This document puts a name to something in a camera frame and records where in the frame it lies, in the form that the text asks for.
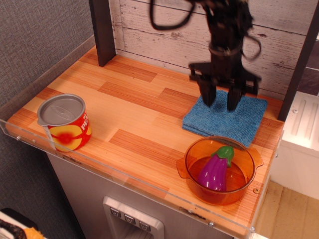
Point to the black white object corner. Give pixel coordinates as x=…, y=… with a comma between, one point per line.
x=17, y=219

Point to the clear acrylic table guard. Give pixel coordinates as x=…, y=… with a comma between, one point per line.
x=136, y=112

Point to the silver dispenser button panel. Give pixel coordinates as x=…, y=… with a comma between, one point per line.
x=126, y=222

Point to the orange fuzzy object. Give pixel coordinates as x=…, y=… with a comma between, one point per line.
x=32, y=233

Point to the blue cloth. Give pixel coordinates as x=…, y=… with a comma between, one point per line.
x=240, y=125

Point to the purple toy eggplant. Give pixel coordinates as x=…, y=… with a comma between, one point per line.
x=213, y=174

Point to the white toy sink unit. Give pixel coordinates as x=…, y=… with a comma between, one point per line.
x=296, y=162

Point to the orange transparent pot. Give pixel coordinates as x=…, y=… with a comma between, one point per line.
x=239, y=176

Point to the dark right support post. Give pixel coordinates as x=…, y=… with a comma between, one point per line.
x=301, y=65

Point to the dark support post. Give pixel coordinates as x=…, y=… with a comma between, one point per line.
x=103, y=30
x=301, y=65

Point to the silver toy fridge cabinet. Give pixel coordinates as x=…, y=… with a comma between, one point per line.
x=85, y=191

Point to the red yellow peach can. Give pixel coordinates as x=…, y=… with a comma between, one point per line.
x=65, y=122

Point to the dark left support post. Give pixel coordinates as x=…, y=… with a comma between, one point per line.
x=103, y=30

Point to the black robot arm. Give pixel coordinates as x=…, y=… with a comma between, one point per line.
x=228, y=23

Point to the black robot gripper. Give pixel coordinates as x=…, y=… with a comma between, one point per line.
x=225, y=69

